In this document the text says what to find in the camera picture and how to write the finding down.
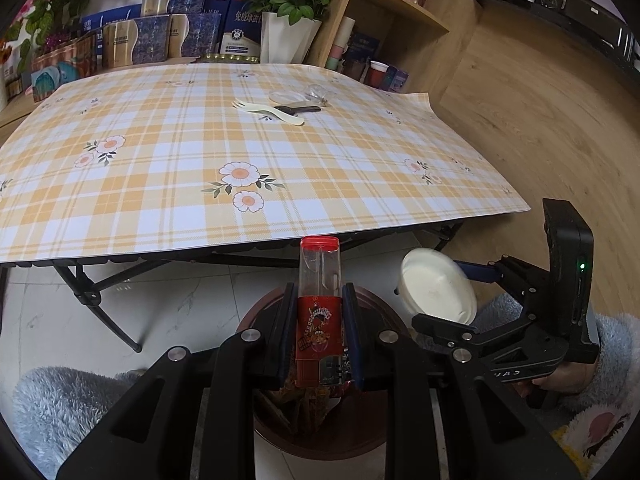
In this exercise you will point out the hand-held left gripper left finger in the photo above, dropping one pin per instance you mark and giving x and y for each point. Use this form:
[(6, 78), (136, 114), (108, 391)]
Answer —
[(286, 345)]

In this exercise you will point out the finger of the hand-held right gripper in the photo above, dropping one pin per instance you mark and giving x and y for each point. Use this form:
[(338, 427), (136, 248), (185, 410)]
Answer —
[(480, 271), (445, 329)]

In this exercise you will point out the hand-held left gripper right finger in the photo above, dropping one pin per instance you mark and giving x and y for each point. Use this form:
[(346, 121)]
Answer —
[(351, 345)]

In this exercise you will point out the red capped clear container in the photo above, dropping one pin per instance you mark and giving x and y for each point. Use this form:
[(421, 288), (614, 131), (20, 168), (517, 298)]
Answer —
[(317, 320)]

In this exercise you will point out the white round cup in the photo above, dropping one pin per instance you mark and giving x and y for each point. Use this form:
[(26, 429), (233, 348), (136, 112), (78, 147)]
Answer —
[(435, 285)]

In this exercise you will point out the maroon plastic bin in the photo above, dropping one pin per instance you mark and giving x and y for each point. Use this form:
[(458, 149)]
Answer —
[(320, 442)]

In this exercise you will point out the person's right forearm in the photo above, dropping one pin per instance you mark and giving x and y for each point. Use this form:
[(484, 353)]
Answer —
[(612, 360)]

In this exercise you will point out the person's right hand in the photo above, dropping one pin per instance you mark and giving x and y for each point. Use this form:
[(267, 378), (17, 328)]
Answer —
[(567, 377)]

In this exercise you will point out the person's right leg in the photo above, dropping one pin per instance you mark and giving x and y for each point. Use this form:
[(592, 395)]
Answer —
[(500, 307)]

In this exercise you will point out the person's leg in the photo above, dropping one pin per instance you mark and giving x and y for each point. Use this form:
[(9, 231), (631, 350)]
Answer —
[(55, 410), (500, 307)]

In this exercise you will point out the yellow plaid floral tablecloth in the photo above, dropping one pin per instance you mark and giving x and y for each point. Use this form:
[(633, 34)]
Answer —
[(150, 200)]

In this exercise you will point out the black folding table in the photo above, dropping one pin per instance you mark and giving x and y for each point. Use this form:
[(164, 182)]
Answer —
[(87, 297)]

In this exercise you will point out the small purple box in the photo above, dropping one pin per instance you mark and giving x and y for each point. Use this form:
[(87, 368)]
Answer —
[(397, 80)]

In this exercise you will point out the wooden shelf unit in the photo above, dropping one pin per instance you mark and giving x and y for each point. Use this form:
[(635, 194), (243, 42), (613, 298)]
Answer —
[(440, 60)]

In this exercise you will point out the red cup white rim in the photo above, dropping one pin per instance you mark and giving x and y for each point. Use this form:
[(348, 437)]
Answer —
[(377, 72)]

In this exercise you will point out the black flat utensil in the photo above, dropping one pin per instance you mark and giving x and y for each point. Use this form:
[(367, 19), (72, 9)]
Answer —
[(299, 108)]

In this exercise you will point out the person's left leg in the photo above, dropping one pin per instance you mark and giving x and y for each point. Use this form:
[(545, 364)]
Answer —
[(55, 410)]

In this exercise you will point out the dark blue gift box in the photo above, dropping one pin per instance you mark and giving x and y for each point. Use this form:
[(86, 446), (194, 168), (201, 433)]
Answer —
[(362, 47)]

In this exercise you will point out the black stone counter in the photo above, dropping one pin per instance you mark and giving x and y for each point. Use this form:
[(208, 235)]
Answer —
[(600, 25)]

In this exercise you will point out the stack of pastel paper cups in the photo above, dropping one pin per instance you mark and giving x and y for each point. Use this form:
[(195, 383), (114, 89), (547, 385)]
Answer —
[(340, 42)]

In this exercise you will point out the red rose plant white pot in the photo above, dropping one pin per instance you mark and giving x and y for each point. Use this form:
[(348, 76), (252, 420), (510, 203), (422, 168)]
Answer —
[(287, 40)]

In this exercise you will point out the blue white shield box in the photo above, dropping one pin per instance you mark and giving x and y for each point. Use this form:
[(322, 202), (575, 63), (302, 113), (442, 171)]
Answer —
[(242, 30)]

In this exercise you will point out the printed wavy planter box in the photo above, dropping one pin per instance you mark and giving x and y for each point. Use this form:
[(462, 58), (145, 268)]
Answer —
[(60, 72)]

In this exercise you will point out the blue flat box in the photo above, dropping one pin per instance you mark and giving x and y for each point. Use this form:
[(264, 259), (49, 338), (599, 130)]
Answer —
[(105, 17)]

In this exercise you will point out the pink blossom plant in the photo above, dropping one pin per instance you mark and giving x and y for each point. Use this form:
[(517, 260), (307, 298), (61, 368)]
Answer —
[(45, 15)]

